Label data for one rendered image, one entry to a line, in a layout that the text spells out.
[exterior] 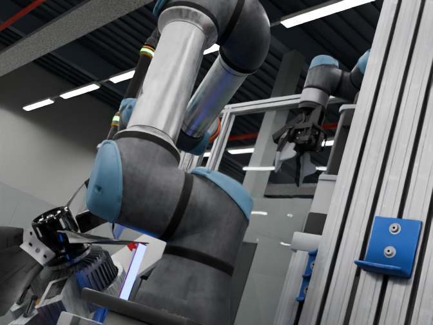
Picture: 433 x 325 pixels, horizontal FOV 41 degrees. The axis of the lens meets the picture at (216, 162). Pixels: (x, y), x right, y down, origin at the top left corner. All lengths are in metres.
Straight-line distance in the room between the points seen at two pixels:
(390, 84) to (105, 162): 0.51
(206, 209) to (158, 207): 0.07
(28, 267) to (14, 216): 5.72
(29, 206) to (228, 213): 6.63
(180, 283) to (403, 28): 0.60
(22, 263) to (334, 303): 1.01
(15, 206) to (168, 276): 6.58
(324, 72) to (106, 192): 0.88
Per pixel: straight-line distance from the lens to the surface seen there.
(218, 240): 0.88
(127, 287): 1.41
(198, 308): 0.85
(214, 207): 0.88
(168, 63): 1.00
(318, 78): 1.58
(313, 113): 1.54
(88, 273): 1.75
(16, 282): 1.65
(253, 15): 1.13
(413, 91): 1.02
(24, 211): 7.44
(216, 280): 0.88
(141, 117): 0.94
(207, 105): 1.30
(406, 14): 1.13
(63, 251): 1.77
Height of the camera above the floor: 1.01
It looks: 17 degrees up
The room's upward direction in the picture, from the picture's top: 19 degrees clockwise
